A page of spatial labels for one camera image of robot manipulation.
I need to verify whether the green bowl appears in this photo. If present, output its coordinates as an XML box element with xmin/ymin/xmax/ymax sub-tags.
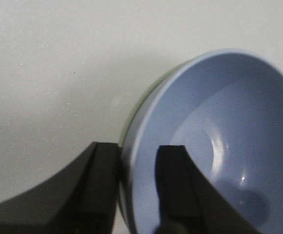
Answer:
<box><xmin>119</xmin><ymin>63</ymin><xmax>185</xmax><ymax>224</ymax></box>

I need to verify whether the blue bowl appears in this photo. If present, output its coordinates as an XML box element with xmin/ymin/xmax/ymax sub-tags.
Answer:
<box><xmin>127</xmin><ymin>50</ymin><xmax>283</xmax><ymax>234</ymax></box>

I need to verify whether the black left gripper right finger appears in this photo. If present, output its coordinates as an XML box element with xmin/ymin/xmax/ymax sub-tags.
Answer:
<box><xmin>154</xmin><ymin>145</ymin><xmax>265</xmax><ymax>234</ymax></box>

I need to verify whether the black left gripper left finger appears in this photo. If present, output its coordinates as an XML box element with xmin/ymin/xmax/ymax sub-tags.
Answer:
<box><xmin>0</xmin><ymin>142</ymin><xmax>120</xmax><ymax>234</ymax></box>

